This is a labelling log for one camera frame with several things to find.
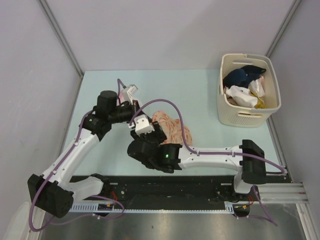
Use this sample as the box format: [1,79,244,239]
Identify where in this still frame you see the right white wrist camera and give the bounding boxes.
[128,114,155,136]

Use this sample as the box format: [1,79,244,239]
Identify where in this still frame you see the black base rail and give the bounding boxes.
[103,175,257,207]

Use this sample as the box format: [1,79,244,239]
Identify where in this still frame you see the dark navy garment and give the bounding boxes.
[222,65,267,89]

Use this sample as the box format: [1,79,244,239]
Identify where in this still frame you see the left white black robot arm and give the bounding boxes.
[27,85,139,218]

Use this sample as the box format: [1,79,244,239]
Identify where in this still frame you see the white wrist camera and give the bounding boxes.
[128,114,155,136]
[120,84,138,105]

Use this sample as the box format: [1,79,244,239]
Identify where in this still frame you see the white slotted cable duct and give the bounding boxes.
[69,201,249,214]

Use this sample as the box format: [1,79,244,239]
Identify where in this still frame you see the white pink plastic bag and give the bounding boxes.
[248,75,266,98]

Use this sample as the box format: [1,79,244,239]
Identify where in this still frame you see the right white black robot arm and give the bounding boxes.
[127,119,267,201]

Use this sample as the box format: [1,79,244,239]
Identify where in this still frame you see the cream plastic laundry basket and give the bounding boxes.
[217,53,282,128]

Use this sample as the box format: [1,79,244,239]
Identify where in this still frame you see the floral orange bra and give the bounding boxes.
[152,110,184,145]

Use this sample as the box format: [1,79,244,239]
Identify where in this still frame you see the yellow garment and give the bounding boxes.
[250,92,267,109]

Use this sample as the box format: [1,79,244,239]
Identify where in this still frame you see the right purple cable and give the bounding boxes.
[128,98,286,227]

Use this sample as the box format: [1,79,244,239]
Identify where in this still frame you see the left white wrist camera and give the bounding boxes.
[120,84,138,105]

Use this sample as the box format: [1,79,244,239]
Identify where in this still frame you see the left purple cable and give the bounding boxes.
[28,78,136,232]

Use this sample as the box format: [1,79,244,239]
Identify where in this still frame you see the purple cable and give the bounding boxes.
[28,78,136,232]
[128,98,286,227]

